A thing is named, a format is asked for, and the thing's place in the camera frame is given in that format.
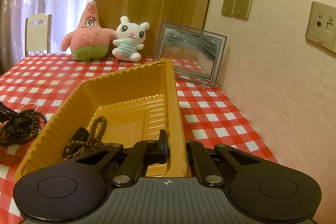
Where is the black wrist watch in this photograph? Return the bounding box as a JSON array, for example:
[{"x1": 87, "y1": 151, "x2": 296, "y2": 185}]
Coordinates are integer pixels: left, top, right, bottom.
[{"x1": 7, "y1": 117, "x2": 32, "y2": 135}]

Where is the wall socket plate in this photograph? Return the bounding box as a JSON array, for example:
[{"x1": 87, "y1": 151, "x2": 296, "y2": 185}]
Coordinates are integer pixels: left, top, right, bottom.
[{"x1": 305, "y1": 1, "x2": 336, "y2": 53}]

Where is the wall switch plate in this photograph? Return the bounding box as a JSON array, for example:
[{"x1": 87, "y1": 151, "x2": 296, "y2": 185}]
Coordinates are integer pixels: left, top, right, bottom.
[
  {"x1": 221, "y1": 0, "x2": 236, "y2": 17},
  {"x1": 233, "y1": 0, "x2": 253, "y2": 20}
]

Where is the pink starfish plush toy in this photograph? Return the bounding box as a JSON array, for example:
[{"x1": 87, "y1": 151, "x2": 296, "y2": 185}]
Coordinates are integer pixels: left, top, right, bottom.
[{"x1": 60, "y1": 1, "x2": 116, "y2": 62}]

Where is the golden plastic tray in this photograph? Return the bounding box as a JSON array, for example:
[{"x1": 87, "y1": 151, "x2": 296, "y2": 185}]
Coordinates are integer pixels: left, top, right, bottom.
[{"x1": 15, "y1": 59, "x2": 189, "y2": 180}]

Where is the dark bead necklace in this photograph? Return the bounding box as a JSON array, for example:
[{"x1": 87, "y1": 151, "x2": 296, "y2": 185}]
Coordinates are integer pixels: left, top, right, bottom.
[{"x1": 0, "y1": 108, "x2": 48, "y2": 147}]

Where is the white wooden chair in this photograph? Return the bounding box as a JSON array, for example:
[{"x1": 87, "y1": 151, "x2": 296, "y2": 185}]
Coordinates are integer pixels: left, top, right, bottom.
[{"x1": 25, "y1": 13, "x2": 52, "y2": 57}]

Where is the white bunny plush toy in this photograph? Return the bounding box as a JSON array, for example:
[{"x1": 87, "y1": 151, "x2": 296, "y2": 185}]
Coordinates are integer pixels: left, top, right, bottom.
[{"x1": 112, "y1": 16, "x2": 150, "y2": 62}]

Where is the black strap watch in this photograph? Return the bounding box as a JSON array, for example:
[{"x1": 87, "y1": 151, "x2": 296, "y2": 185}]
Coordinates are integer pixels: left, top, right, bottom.
[{"x1": 63, "y1": 127, "x2": 89, "y2": 159}]

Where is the glass sand art frame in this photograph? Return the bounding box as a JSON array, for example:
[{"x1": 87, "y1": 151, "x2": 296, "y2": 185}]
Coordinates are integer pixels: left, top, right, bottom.
[{"x1": 153, "y1": 22, "x2": 227, "y2": 88}]

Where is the right wall switch plate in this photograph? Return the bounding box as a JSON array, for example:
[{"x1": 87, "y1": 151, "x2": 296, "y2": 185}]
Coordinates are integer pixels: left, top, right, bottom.
[{"x1": 233, "y1": 0, "x2": 253, "y2": 20}]

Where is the white pearl necklace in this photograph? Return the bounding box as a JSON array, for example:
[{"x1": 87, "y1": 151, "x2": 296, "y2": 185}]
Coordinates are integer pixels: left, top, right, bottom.
[{"x1": 15, "y1": 102, "x2": 40, "y2": 112}]

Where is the dark bead bracelet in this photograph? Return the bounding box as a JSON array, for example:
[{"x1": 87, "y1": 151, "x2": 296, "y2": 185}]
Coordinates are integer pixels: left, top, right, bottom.
[{"x1": 63, "y1": 115, "x2": 119, "y2": 162}]

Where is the left wall switch plate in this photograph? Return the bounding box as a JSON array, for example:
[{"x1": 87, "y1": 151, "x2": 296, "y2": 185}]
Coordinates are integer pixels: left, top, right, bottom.
[{"x1": 221, "y1": 0, "x2": 236, "y2": 17}]

